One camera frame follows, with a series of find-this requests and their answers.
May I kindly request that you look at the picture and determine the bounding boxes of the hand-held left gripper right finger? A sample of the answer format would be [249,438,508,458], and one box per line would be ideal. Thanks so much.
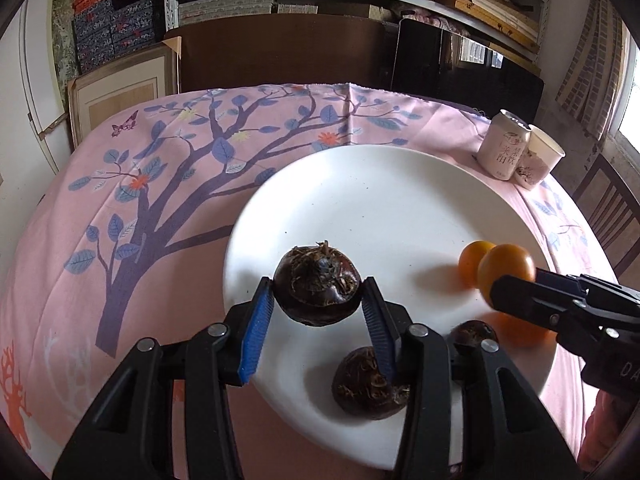
[361,276,583,480]

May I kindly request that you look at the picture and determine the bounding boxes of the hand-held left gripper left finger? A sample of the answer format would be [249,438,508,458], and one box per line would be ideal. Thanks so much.
[52,276,276,480]

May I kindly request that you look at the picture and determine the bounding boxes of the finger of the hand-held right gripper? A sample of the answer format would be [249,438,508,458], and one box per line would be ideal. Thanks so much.
[536,269,589,299]
[490,274,587,334]

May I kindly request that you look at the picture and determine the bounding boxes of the dark brown water chestnut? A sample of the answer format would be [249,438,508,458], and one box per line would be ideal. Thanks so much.
[272,240,362,328]
[446,320,500,361]
[331,346,412,417]

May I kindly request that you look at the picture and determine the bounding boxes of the white round plate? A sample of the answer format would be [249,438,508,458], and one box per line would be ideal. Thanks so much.
[222,145,560,471]

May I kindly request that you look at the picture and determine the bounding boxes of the person's right hand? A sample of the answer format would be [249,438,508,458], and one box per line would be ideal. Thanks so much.
[580,389,638,468]

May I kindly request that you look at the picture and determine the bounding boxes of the dark wooden chair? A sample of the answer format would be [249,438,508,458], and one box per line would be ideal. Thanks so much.
[572,152,640,281]

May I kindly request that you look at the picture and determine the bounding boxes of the white paper cup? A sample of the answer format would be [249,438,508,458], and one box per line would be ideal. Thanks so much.
[514,125,566,191]

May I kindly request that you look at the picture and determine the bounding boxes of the white drink can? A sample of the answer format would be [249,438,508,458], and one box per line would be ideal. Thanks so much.
[475,109,532,181]

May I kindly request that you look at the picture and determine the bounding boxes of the bright window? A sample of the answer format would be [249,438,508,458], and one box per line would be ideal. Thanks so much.
[607,30,640,153]

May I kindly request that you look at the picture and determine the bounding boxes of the pink tree and deer tablecloth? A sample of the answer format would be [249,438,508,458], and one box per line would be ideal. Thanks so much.
[0,82,626,480]

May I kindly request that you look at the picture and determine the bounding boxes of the brick patterned curtain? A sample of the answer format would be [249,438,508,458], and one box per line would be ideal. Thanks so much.
[555,0,632,141]

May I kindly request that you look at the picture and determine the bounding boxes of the black glossy panel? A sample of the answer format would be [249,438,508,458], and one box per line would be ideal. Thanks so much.
[390,19,545,123]

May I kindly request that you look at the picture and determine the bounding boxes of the stack of yellow wooden boxes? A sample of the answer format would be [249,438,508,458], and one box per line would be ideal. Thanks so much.
[452,0,543,58]

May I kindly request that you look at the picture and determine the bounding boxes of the brown wooden board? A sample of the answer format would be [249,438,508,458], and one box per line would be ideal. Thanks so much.
[164,16,401,93]

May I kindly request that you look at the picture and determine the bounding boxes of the pink folded cloth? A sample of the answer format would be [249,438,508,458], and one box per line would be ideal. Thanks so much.
[395,7,471,37]

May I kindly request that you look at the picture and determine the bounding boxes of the row of pale patterned boxes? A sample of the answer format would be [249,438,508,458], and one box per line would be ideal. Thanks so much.
[177,0,321,26]

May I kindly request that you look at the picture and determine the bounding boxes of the stack of blue patterned boxes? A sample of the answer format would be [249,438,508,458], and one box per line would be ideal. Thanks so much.
[72,0,165,75]

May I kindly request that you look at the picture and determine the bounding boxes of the green marbled board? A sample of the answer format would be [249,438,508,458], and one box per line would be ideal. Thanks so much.
[50,0,82,81]

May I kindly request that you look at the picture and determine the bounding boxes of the light wooden picture frame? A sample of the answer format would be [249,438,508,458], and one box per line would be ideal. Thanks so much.
[67,42,180,148]

